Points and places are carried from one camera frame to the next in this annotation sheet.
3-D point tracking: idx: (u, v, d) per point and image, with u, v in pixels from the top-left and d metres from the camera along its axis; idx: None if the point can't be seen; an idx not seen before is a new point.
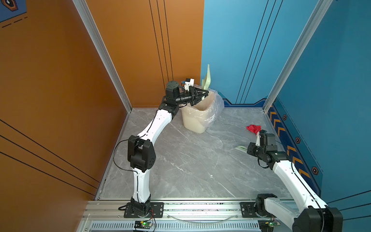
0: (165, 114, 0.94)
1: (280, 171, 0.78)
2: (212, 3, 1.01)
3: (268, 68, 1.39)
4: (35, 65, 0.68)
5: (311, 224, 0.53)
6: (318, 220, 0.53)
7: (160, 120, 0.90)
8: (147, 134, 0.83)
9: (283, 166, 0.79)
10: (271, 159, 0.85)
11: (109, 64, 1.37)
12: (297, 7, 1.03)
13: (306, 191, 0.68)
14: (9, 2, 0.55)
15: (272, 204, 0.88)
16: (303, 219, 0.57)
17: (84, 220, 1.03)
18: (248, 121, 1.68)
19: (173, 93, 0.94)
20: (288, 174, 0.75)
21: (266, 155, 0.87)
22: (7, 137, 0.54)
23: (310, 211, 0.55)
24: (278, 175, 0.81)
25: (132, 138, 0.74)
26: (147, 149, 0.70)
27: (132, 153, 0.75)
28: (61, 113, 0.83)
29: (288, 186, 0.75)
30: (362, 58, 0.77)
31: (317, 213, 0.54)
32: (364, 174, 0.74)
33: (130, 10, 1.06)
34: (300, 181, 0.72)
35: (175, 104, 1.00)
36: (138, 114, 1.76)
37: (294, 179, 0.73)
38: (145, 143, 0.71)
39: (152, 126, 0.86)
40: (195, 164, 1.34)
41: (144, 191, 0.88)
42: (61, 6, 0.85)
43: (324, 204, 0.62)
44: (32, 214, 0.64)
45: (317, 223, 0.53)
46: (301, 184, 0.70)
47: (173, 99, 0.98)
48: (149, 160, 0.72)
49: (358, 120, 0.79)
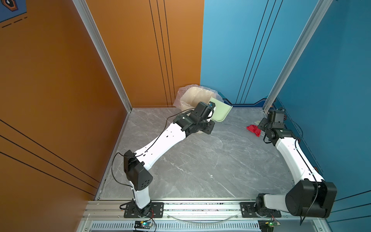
0: (177, 131, 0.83)
1: (282, 147, 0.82)
2: (212, 3, 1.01)
3: (268, 68, 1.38)
4: (35, 66, 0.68)
5: (304, 194, 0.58)
6: (312, 191, 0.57)
7: (167, 138, 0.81)
8: (144, 154, 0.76)
9: (286, 142, 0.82)
10: (275, 135, 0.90)
11: (109, 64, 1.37)
12: (297, 7, 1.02)
13: (305, 166, 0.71)
14: (9, 2, 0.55)
15: (270, 197, 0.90)
16: (296, 190, 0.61)
17: (84, 220, 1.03)
18: (248, 121, 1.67)
19: (205, 110, 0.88)
20: (290, 150, 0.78)
21: (271, 131, 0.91)
22: (7, 137, 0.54)
23: (307, 186, 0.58)
24: (280, 150, 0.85)
25: (128, 154, 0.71)
26: (137, 172, 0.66)
27: (126, 169, 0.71)
28: (61, 113, 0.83)
29: (287, 160, 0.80)
30: (363, 58, 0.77)
31: (311, 185, 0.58)
32: (363, 174, 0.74)
33: (130, 9, 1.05)
34: (301, 155, 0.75)
35: (196, 121, 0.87)
36: (138, 114, 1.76)
37: (295, 154, 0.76)
38: (137, 167, 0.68)
39: (154, 146, 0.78)
40: (195, 164, 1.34)
41: (141, 198, 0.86)
42: (60, 6, 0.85)
43: (321, 179, 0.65)
44: (32, 214, 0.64)
45: (310, 194, 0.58)
46: (301, 160, 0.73)
47: (199, 117, 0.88)
48: (139, 183, 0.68)
49: (357, 120, 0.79)
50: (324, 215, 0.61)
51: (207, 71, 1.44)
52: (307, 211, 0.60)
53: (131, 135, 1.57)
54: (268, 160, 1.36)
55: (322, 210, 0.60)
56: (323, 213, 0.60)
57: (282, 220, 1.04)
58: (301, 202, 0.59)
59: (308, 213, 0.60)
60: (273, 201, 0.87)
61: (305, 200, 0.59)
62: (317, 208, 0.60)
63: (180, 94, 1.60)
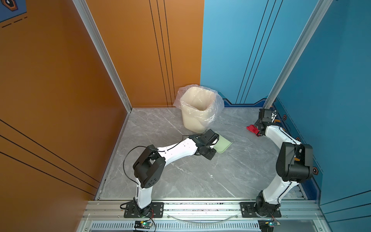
0: (192, 144, 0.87)
1: (270, 131, 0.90)
2: (213, 3, 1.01)
3: (268, 68, 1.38)
4: (36, 66, 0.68)
5: (286, 152, 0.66)
6: (291, 148, 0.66)
7: (184, 148, 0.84)
8: (165, 152, 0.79)
9: (273, 126, 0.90)
10: (264, 127, 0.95)
11: (108, 64, 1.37)
12: (297, 7, 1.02)
13: (288, 136, 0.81)
14: (9, 2, 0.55)
15: (268, 187, 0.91)
16: (280, 152, 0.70)
17: (84, 220, 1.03)
18: (248, 121, 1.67)
19: (213, 136, 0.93)
20: (276, 130, 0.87)
21: (261, 124, 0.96)
22: (6, 136, 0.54)
23: (287, 143, 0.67)
24: (268, 135, 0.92)
25: (150, 147, 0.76)
26: (156, 166, 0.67)
27: (141, 162, 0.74)
28: (60, 112, 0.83)
29: (276, 140, 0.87)
30: (363, 58, 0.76)
31: (291, 144, 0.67)
32: (364, 174, 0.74)
33: (130, 10, 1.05)
34: (285, 133, 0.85)
35: (205, 142, 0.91)
36: (138, 114, 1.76)
37: (281, 133, 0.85)
38: (158, 160, 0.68)
39: (174, 148, 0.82)
40: (195, 164, 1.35)
41: (144, 197, 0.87)
42: (61, 6, 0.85)
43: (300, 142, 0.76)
44: (32, 213, 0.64)
45: (291, 151, 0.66)
46: (285, 134, 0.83)
47: (207, 140, 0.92)
48: (149, 179, 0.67)
49: (357, 120, 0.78)
50: (310, 175, 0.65)
51: (207, 71, 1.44)
52: (292, 168, 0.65)
53: (131, 135, 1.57)
54: (268, 160, 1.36)
55: (307, 168, 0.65)
56: (308, 172, 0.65)
57: (282, 220, 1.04)
58: (284, 158, 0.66)
59: (295, 172, 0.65)
60: (270, 189, 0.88)
61: (288, 155, 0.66)
62: (301, 166, 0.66)
63: (181, 94, 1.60)
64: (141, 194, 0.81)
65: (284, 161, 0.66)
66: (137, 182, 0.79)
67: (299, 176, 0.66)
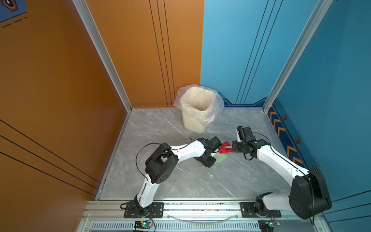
0: (202, 146, 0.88)
1: (264, 155, 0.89)
2: (213, 3, 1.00)
3: (268, 68, 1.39)
4: (35, 66, 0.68)
5: (302, 192, 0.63)
6: (306, 187, 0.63)
7: (194, 149, 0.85)
8: (177, 151, 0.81)
9: (264, 150, 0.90)
10: (253, 149, 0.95)
11: (108, 64, 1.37)
12: (297, 6, 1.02)
13: (290, 165, 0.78)
14: (9, 2, 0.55)
15: (270, 196, 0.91)
16: (295, 191, 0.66)
17: (84, 220, 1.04)
18: (248, 121, 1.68)
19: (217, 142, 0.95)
20: (271, 156, 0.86)
21: (249, 146, 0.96)
22: (7, 137, 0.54)
23: (299, 181, 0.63)
24: (264, 161, 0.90)
25: (164, 145, 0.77)
26: (170, 162, 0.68)
27: (154, 158, 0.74)
28: (60, 112, 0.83)
29: (276, 168, 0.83)
30: (363, 58, 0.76)
31: (305, 181, 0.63)
32: (364, 174, 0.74)
33: (130, 9, 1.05)
34: (283, 158, 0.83)
35: (211, 146, 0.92)
36: (138, 114, 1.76)
37: (278, 158, 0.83)
38: (171, 157, 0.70)
39: (185, 147, 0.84)
40: (195, 164, 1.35)
41: (147, 196, 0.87)
42: (60, 6, 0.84)
43: (306, 170, 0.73)
44: (31, 214, 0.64)
45: (306, 189, 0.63)
46: (284, 162, 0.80)
47: (214, 145, 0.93)
48: (160, 176, 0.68)
49: (358, 119, 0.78)
50: (330, 203, 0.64)
51: (207, 71, 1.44)
52: (316, 208, 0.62)
53: (131, 135, 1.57)
54: None
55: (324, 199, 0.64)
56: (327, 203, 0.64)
57: (282, 220, 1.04)
58: (303, 200, 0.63)
59: (317, 209, 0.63)
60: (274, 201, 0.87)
61: (305, 195, 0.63)
62: (320, 199, 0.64)
63: (181, 94, 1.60)
64: (146, 191, 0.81)
65: (304, 203, 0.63)
66: (147, 177, 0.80)
67: (320, 210, 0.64)
